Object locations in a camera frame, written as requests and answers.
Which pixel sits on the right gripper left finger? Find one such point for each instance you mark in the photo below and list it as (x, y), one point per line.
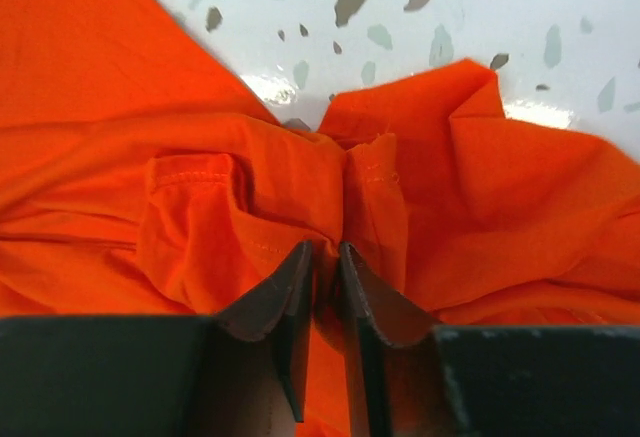
(239, 372)

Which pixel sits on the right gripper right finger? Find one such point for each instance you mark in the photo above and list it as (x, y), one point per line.
(408, 374)

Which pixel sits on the orange t shirt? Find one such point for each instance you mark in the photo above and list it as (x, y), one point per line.
(164, 160)

